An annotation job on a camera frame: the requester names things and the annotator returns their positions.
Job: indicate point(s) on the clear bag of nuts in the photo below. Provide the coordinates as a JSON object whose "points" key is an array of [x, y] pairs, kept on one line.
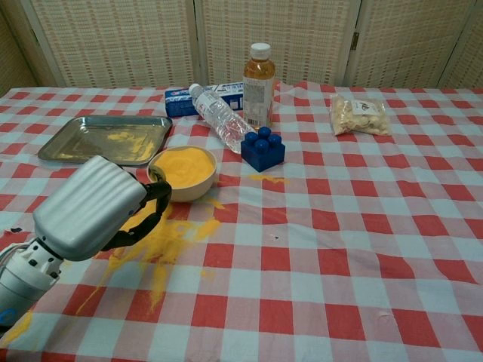
{"points": [[358, 117]]}

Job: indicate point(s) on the clear plastic water bottle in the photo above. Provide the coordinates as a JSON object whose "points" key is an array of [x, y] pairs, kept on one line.
{"points": [[222, 118]]}

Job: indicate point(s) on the off-white bowl of yellow powder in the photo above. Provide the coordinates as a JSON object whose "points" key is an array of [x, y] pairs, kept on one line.
{"points": [[188, 173]]}

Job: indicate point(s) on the blue white toothpaste box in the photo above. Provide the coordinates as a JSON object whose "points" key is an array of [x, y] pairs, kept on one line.
{"points": [[179, 103]]}

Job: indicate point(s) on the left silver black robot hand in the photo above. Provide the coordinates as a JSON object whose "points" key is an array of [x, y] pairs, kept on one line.
{"points": [[87, 207]]}

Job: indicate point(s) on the blue toy building block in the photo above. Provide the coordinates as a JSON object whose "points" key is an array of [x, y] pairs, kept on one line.
{"points": [[264, 154]]}

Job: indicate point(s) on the spilled yellow powder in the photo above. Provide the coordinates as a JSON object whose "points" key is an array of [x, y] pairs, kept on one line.
{"points": [[173, 234]]}

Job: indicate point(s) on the beige woven folding screen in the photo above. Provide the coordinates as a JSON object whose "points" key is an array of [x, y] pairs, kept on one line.
{"points": [[283, 37]]}

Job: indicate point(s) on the red white checkered tablecloth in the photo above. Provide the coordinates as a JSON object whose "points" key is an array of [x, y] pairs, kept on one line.
{"points": [[320, 245]]}

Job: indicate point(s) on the metal tray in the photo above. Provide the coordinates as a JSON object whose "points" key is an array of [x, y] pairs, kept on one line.
{"points": [[94, 135]]}

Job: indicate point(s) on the amber tea bottle white cap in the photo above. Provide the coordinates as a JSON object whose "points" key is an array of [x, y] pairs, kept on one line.
{"points": [[257, 94]]}

